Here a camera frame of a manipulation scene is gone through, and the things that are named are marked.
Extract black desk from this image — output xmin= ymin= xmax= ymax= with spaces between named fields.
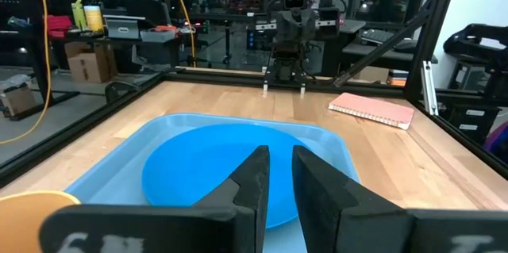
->
xmin=321 ymin=18 xmax=439 ymax=78

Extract yellow cable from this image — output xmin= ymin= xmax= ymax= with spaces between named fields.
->
xmin=0 ymin=0 xmax=54 ymax=146
xmin=172 ymin=0 xmax=198 ymax=68

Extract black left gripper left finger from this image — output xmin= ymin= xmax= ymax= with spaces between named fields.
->
xmin=38 ymin=144 xmax=271 ymax=253

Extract black aluminium table frame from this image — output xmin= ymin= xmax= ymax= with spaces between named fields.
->
xmin=0 ymin=0 xmax=508 ymax=189

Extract black cabinet white labels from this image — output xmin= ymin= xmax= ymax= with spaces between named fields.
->
xmin=438 ymin=103 xmax=502 ymax=145

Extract grey storage box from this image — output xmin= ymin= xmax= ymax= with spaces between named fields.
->
xmin=102 ymin=14 xmax=147 ymax=40

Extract small cardboard box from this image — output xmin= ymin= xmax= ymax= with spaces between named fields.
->
xmin=0 ymin=81 xmax=37 ymax=118

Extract black keyboard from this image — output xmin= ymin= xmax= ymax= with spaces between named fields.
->
xmin=360 ymin=28 xmax=394 ymax=46

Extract silver metal bracket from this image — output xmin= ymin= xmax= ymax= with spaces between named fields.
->
xmin=421 ymin=59 xmax=440 ymax=117

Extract blue plastic plate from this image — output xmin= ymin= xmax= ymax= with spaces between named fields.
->
xmin=140 ymin=122 xmax=315 ymax=231

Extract pink spiral notebook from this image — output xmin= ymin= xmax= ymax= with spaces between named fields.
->
xmin=327 ymin=91 xmax=416 ymax=131

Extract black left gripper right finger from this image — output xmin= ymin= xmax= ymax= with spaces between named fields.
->
xmin=292 ymin=144 xmax=508 ymax=253

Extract red cloth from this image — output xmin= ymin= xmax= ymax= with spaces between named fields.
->
xmin=44 ymin=14 xmax=74 ymax=39

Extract yellow wipes canister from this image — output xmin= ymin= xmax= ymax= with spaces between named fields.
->
xmin=83 ymin=4 xmax=105 ymax=33

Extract yellow plastic cup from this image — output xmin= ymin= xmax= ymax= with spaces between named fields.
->
xmin=0 ymin=190 xmax=82 ymax=253

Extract green bottle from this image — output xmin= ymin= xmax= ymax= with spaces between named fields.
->
xmin=71 ymin=0 xmax=88 ymax=32

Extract blue plastic tray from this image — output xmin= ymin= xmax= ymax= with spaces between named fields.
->
xmin=65 ymin=112 xmax=360 ymax=253

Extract large cardboard box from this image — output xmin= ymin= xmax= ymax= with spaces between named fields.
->
xmin=63 ymin=41 xmax=119 ymax=84

